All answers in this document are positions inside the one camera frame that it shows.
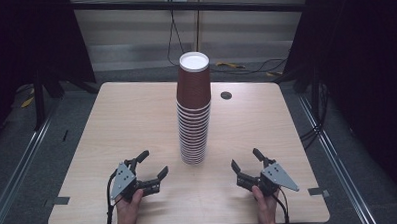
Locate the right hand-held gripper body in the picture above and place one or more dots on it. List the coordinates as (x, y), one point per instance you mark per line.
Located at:
(277, 176)

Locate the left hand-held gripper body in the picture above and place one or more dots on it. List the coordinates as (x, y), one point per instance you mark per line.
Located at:
(124, 179)

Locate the stack of brown paper cups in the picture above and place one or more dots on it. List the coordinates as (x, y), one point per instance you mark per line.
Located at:
(193, 92)

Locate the person's left hand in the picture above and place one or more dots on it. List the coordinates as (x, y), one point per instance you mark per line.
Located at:
(128, 209)

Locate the person's right hand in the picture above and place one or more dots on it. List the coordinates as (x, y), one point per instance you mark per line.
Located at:
(266, 206)

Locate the grey tape piece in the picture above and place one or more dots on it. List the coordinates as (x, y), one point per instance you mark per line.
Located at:
(61, 200)
(317, 192)

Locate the black round table grommet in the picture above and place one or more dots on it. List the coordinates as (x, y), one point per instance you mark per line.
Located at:
(226, 95)

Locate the small black floor marker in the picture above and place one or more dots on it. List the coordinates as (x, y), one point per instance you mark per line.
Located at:
(65, 135)

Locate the yellow tool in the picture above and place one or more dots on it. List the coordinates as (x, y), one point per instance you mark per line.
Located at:
(230, 64)

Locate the black metal stand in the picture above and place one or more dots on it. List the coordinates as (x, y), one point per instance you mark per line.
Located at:
(39, 97)

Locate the yellow floor tape strip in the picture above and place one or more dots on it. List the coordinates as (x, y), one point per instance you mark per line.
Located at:
(27, 102)

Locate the black curtain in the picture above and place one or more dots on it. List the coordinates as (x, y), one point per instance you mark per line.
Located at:
(365, 69)
(24, 41)

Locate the black horizontal bar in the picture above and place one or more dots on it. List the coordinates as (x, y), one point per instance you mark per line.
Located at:
(182, 5)

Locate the metal floor rail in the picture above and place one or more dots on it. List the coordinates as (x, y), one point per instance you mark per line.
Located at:
(338, 160)
(20, 168)

